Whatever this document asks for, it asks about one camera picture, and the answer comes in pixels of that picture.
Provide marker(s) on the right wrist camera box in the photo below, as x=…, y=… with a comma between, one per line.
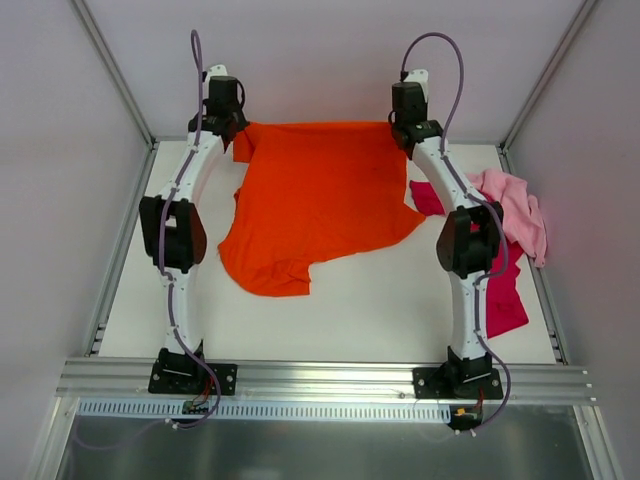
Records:
x=419, y=76

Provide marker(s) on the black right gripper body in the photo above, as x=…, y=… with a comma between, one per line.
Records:
x=401, y=138

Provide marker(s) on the right aluminium frame post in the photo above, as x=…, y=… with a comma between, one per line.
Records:
x=576, y=24

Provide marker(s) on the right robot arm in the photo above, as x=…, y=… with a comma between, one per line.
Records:
x=469, y=242

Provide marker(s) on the magenta t shirt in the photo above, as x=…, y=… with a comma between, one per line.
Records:
x=505, y=311

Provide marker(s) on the left aluminium frame post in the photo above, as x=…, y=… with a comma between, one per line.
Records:
x=98, y=41

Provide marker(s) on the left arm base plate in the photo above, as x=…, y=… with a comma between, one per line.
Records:
x=192, y=380

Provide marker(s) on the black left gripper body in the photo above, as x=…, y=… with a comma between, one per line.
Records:
x=233, y=126

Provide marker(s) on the orange t shirt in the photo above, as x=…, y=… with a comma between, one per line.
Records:
x=313, y=193

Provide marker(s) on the light pink t shirt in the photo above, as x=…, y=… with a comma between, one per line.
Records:
x=523, y=222

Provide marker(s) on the white slotted cable duct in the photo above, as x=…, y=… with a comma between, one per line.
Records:
x=412, y=412

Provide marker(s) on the aluminium frame post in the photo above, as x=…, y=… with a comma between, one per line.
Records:
x=98, y=41
x=576, y=24

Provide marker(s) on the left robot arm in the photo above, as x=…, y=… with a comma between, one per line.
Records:
x=175, y=240

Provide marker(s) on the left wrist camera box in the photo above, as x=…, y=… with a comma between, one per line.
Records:
x=218, y=70

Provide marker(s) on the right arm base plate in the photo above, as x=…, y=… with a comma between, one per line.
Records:
x=435, y=383

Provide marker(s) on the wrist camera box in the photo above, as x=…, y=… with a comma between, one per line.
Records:
x=218, y=70
x=419, y=76

